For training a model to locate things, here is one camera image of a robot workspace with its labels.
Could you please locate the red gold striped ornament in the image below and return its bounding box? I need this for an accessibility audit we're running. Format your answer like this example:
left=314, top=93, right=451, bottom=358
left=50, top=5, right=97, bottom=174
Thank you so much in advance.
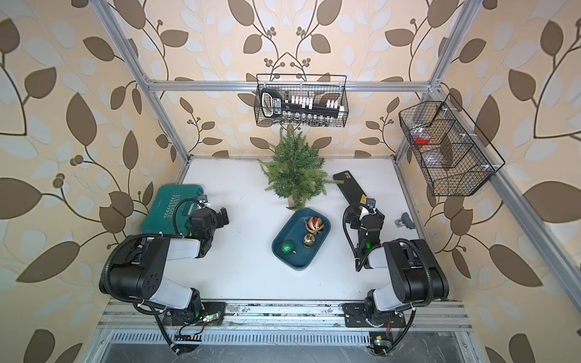
left=306, top=216, right=325, bottom=235

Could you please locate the green glitter bauble ornament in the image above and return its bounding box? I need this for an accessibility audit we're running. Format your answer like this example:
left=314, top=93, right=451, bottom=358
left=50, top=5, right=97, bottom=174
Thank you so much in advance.
left=280, top=240, right=297, bottom=256

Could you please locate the small green christmas tree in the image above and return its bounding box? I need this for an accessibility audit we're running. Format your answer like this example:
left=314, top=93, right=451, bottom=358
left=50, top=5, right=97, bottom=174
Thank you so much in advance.
left=260, top=127, right=342, bottom=211

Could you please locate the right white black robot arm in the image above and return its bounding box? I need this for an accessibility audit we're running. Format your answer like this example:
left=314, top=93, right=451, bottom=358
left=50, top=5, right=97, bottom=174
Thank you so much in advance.
left=342, top=203, right=449, bottom=328

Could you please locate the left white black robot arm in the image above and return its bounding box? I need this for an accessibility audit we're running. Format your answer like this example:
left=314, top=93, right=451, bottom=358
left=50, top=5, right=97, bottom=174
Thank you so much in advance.
left=99, top=207, right=229, bottom=326

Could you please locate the black flat box yellow label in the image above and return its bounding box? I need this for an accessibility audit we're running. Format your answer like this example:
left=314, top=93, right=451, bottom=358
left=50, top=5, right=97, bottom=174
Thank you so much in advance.
left=333, top=170, right=367, bottom=205

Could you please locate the green plastic tool case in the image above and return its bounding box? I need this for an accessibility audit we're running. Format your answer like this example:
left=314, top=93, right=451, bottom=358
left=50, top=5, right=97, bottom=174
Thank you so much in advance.
left=140, top=184, right=204, bottom=235

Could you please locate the teal plastic tray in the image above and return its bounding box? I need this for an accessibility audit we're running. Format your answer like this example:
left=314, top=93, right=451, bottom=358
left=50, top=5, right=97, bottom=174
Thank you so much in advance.
left=272, top=208, right=331, bottom=271

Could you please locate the red item in basket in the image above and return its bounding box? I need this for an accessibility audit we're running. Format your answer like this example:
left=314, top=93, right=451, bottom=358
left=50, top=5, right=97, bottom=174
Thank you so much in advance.
left=410, top=126, right=431, bottom=146

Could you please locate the black socket tool set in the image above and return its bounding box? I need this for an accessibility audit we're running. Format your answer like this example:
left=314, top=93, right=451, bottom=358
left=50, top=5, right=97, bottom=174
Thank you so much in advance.
left=254, top=88, right=349, bottom=120

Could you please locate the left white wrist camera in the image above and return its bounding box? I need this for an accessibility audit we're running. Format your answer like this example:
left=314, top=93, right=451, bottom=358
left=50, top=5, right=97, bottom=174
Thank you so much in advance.
left=198, top=195, right=210, bottom=207

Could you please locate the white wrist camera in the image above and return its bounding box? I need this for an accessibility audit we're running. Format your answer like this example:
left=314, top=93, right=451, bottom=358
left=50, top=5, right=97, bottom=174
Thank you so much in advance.
left=198, top=195, right=210, bottom=207
left=366, top=198, right=376, bottom=210

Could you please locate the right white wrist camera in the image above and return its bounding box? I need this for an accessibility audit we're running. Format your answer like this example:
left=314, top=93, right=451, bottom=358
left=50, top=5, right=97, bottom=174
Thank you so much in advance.
left=366, top=198, right=376, bottom=210

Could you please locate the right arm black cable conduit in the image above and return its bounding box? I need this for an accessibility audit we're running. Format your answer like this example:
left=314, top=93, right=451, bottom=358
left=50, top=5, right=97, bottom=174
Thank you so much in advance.
left=342, top=203, right=435, bottom=305

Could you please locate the small grey metal bracket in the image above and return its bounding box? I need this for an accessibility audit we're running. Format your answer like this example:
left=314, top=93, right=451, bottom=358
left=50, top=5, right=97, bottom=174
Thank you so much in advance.
left=394, top=213, right=416, bottom=230

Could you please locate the right black wire basket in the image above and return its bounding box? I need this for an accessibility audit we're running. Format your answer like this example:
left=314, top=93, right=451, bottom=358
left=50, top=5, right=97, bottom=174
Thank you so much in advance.
left=399, top=95, right=505, bottom=197

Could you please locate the black wire basket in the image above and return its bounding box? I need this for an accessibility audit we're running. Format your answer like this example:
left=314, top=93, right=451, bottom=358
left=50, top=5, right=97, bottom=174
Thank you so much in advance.
left=254, top=73, right=349, bottom=128
left=399, top=95, right=505, bottom=197

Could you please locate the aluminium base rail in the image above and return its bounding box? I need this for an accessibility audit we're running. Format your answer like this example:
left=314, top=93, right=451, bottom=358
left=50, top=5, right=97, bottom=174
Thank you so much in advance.
left=97, top=299, right=474, bottom=347

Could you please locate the back black wire basket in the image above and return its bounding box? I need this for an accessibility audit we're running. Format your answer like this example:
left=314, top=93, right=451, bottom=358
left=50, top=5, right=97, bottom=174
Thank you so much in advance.
left=254, top=73, right=349, bottom=128

